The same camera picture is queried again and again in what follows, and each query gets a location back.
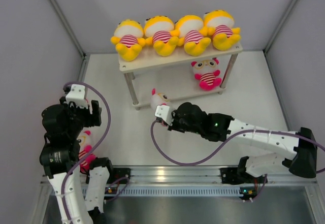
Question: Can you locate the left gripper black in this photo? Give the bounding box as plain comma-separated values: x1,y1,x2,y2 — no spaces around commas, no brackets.
60,97,101,138

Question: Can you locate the pink plush with glasses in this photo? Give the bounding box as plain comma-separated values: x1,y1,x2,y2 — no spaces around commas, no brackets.
77,130,96,174

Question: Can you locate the pink plush face down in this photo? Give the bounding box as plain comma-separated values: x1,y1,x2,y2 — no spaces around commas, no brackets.
191,57,222,91

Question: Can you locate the yellow frog plush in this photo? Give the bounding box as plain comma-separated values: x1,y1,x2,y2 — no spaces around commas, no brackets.
203,10,241,51
144,15,179,57
175,15,211,56
110,19,146,61

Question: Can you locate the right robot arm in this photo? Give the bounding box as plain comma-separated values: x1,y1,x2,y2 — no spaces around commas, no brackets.
155,102,317,182

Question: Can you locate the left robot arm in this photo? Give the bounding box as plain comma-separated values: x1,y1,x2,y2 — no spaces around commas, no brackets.
40,100,115,223

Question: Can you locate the white two-tier shelf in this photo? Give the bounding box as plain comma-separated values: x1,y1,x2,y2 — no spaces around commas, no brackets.
118,43,243,110

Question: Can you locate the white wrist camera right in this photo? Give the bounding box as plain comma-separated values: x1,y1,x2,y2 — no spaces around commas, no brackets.
155,105,174,125

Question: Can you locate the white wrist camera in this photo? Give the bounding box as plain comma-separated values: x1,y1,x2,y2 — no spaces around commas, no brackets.
155,105,174,125
64,84,88,108

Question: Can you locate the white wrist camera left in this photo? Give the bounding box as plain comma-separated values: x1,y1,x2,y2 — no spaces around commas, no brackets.
64,84,88,108

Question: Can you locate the aluminium rail frame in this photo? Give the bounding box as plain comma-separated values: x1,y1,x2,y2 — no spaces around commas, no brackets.
40,165,317,185

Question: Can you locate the perforated cable duct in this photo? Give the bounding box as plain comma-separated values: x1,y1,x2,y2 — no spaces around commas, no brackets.
50,185,267,197

